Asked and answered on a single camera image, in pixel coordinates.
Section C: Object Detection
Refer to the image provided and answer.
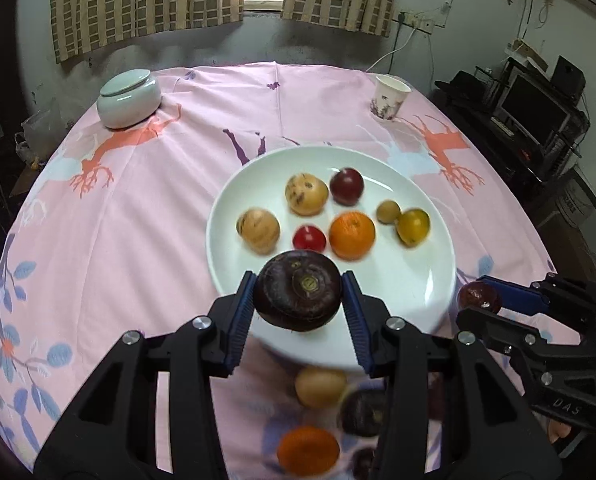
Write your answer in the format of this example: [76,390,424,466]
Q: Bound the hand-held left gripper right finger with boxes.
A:
[340,270,563,480]

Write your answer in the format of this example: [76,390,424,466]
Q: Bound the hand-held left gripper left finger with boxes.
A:
[33,270,259,480]

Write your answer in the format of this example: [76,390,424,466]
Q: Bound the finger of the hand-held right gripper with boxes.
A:
[476,275,552,316]
[456,307,544,357]

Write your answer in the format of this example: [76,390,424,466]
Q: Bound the large white plate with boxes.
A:
[206,146,457,372]

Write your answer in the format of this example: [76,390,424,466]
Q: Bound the orange mandarin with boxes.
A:
[329,211,377,261]
[277,426,341,476]

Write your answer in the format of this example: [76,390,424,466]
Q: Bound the striped pepino melon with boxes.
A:
[236,208,281,254]

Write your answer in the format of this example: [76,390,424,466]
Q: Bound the red tomato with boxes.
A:
[293,225,327,252]

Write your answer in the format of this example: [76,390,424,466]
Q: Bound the yellow tomato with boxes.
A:
[396,208,431,248]

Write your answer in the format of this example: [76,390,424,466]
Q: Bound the tan longan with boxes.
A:
[376,200,402,225]

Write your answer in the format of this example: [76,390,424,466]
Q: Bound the tan spotted round fruit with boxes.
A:
[285,173,329,217]

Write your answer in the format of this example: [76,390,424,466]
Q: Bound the person's right hand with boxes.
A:
[548,420,573,444]

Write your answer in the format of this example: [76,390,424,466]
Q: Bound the pale yellow round pear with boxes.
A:
[295,366,349,408]

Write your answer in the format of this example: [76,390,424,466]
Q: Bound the large dark water chestnut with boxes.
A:
[339,389,389,438]

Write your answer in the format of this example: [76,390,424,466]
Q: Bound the dark computer desk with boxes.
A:
[443,90,591,186]

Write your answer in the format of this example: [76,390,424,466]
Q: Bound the pink printed tablecloth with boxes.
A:
[0,61,573,480]

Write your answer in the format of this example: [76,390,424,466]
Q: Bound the computer monitor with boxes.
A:
[495,67,573,146]

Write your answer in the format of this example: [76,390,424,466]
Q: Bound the black hat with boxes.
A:
[435,71,486,101]

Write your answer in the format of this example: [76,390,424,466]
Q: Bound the black speaker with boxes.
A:
[550,55,587,106]

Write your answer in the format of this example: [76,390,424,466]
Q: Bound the printed paper cup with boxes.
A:
[369,74,412,122]

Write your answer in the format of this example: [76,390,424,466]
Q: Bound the pale green lidded jar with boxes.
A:
[96,69,161,130]

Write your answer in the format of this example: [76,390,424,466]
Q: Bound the clear plastic bag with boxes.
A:
[20,105,61,161]

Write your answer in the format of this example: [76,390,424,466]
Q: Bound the wide checked curtain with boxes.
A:
[50,0,245,65]

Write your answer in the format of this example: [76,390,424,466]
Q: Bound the white power cable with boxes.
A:
[365,30,413,73]

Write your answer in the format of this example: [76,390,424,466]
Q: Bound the white wall power strip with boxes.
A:
[397,11,436,36]

